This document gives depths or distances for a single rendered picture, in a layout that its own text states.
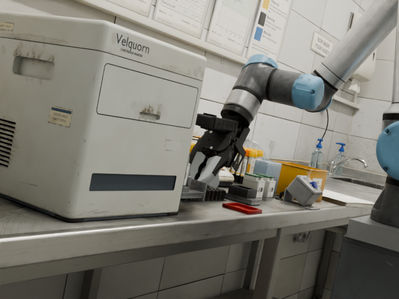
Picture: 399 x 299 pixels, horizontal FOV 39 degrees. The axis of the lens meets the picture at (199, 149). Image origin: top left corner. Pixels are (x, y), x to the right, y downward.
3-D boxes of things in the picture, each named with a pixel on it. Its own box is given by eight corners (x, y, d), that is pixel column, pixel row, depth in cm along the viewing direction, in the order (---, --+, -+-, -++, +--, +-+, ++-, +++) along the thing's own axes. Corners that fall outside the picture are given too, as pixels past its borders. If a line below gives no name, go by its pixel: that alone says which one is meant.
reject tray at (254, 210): (247, 214, 122) (248, 210, 122) (221, 206, 126) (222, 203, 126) (261, 213, 128) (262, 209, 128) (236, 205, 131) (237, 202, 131)
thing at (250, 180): (254, 202, 144) (259, 176, 144) (238, 197, 147) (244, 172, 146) (261, 202, 147) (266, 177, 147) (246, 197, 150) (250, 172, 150)
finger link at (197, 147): (204, 174, 118) (221, 140, 121) (201, 169, 116) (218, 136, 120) (186, 169, 120) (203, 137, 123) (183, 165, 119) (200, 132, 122)
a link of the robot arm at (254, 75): (279, 54, 125) (245, 48, 129) (259, 92, 121) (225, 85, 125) (285, 76, 131) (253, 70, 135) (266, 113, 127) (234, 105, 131)
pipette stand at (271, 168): (265, 198, 156) (273, 164, 155) (243, 192, 159) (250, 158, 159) (279, 197, 164) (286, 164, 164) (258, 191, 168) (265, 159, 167)
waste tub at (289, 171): (303, 202, 164) (310, 169, 163) (264, 191, 172) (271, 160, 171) (322, 202, 175) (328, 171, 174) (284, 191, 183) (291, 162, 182)
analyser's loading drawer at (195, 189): (141, 204, 96) (146, 175, 96) (112, 196, 100) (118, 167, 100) (203, 202, 114) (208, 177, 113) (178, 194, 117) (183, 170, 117)
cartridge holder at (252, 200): (250, 206, 136) (253, 191, 136) (219, 197, 141) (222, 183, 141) (260, 205, 140) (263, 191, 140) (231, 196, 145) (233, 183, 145)
